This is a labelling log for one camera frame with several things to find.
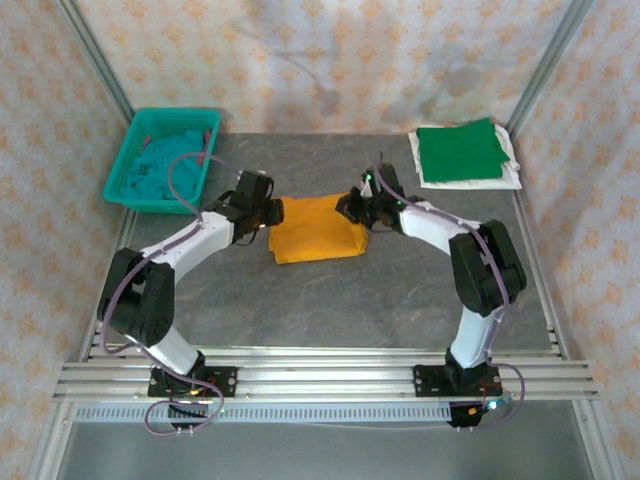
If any teal crumpled t-shirt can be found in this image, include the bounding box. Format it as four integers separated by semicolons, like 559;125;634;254
122;128;209;202

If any grey slotted cable duct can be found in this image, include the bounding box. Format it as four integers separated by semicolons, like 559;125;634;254
74;403;454;424

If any aluminium frame post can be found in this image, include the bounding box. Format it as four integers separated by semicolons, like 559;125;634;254
504;0;594;139
54;0;136;131

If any orange polo t-shirt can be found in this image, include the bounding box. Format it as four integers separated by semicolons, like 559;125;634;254
268;191;370;266

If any white folded t-shirt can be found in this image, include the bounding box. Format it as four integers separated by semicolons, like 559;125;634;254
407;123;523;191

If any teal plastic basket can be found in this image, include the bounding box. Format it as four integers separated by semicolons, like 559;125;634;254
103;106;223;215

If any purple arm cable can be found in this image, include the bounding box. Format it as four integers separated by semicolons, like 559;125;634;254
101;152;251;437
374;149;526;432

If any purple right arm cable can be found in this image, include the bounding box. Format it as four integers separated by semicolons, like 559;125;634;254
374;149;526;432

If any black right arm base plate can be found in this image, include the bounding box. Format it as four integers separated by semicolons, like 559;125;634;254
413;363;504;400

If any green folded t-shirt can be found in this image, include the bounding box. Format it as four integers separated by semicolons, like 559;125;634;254
415;117;511;182

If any patterned fabric backdrop curtain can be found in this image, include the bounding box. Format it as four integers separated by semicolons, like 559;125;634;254
0;0;640;480

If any aluminium mounting rail beam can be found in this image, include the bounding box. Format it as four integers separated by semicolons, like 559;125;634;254
52;344;601;404

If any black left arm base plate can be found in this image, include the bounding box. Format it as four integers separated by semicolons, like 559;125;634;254
147;364;239;400

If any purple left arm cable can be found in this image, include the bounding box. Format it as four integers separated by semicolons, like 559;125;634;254
101;152;251;437

